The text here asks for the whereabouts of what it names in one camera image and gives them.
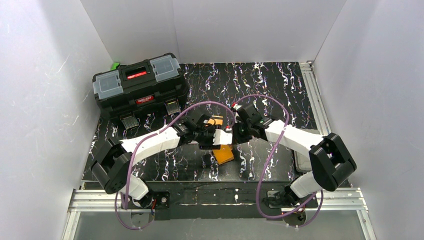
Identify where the orange card holder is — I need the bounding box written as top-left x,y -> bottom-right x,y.
212,145 -> 235,165

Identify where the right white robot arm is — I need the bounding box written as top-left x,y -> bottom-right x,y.
231,103 -> 357,207

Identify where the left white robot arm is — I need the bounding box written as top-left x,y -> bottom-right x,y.
90,113 -> 222,209

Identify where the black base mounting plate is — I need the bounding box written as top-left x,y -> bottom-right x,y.
102,180 -> 332,221

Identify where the grey pad at right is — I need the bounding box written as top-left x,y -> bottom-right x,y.
293,128 -> 323,173

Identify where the black toolbox with grey lids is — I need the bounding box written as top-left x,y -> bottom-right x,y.
92,52 -> 190,129

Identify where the green object behind toolbox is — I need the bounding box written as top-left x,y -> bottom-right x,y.
110,62 -> 120,70

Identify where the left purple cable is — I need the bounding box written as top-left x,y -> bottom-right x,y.
114,100 -> 237,231

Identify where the purple cable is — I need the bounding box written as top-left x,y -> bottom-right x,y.
114,100 -> 237,231
231,94 -> 324,228

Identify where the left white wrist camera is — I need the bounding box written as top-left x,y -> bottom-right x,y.
212,129 -> 233,146

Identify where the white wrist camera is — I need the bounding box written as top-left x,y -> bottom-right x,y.
212,129 -> 233,146
231,102 -> 246,122

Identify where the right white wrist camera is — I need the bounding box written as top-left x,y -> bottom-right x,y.
231,102 -> 246,122

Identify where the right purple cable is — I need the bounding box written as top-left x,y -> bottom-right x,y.
231,94 -> 324,228

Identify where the aluminium frame rail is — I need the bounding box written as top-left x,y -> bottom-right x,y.
299,61 -> 376,240

